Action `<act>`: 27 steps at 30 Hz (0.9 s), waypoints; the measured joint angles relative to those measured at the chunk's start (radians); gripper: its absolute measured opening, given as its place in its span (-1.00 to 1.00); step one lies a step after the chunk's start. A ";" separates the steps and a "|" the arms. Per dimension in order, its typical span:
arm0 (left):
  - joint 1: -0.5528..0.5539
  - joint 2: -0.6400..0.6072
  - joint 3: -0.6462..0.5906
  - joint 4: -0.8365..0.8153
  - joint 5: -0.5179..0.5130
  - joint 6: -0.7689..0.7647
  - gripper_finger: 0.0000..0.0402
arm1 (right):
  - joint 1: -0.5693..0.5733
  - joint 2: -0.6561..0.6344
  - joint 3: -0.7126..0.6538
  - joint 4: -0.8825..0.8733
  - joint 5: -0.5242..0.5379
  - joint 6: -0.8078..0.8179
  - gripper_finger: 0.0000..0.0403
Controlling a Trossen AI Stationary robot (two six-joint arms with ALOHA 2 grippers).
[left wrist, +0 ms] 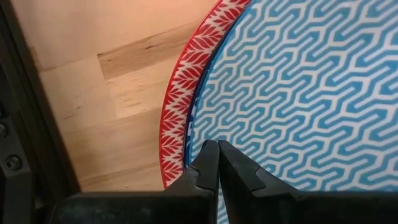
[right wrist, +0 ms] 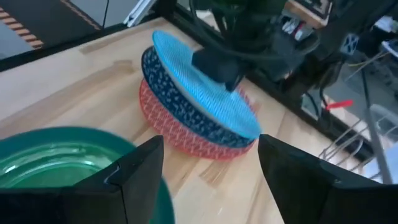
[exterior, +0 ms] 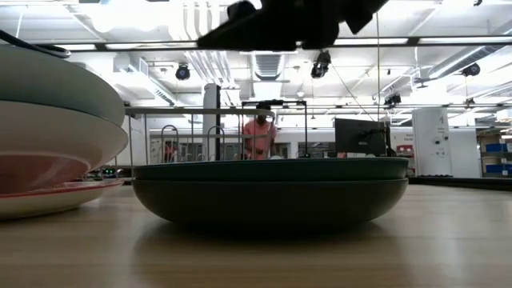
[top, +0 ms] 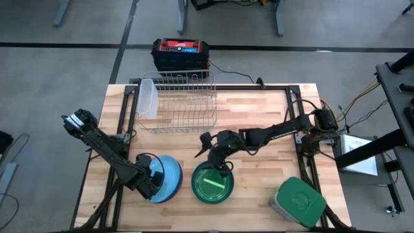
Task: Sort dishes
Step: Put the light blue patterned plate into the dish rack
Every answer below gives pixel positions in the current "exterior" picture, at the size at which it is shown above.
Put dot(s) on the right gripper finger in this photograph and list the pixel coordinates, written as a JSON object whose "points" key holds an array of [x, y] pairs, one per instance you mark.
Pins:
{"points": [[260, 38]]}

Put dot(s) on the green glossy shallow bowl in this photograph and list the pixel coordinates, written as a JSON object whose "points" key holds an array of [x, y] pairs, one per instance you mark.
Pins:
{"points": [[280, 170]]}

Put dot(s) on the dark green deep bowl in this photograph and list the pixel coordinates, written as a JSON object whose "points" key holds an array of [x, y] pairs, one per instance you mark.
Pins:
{"points": [[272, 200]]}

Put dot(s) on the red patterned plate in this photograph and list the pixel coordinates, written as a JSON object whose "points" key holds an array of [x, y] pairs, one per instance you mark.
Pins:
{"points": [[40, 204]]}

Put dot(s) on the ceiling air vent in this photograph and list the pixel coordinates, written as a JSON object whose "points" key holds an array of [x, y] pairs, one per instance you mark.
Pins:
{"points": [[268, 66]]}

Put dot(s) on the white column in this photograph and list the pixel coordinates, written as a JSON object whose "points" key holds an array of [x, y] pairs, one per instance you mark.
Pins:
{"points": [[209, 100]]}

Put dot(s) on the person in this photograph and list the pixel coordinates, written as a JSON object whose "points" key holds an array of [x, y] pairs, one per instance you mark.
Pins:
{"points": [[260, 136]]}

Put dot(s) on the black computer monitor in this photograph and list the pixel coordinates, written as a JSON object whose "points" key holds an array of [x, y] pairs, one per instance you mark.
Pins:
{"points": [[356, 136]]}

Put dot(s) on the storage shelf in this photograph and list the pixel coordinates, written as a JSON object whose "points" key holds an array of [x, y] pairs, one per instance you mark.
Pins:
{"points": [[484, 160]]}

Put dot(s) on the blue storage bin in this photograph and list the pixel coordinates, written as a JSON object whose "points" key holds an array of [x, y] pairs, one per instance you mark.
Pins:
{"points": [[500, 148], [500, 168]]}

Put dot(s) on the black ceiling camera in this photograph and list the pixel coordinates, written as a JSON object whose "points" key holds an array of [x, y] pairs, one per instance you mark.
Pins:
{"points": [[182, 73], [393, 99], [320, 68], [472, 70]]}

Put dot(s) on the long ceiling light rail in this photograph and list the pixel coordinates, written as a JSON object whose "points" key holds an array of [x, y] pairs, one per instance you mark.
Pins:
{"points": [[372, 41]]}

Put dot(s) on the silver ceiling duct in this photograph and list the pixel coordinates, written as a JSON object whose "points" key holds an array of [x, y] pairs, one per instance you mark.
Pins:
{"points": [[472, 58]]}

